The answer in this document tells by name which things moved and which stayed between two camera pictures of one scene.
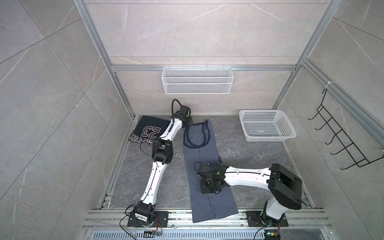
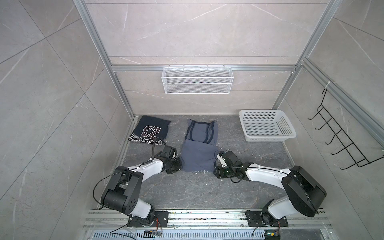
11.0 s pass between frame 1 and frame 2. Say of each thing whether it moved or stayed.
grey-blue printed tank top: moved
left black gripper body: moved
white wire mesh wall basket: stayed
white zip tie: stayed
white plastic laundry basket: stayed
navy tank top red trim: stayed
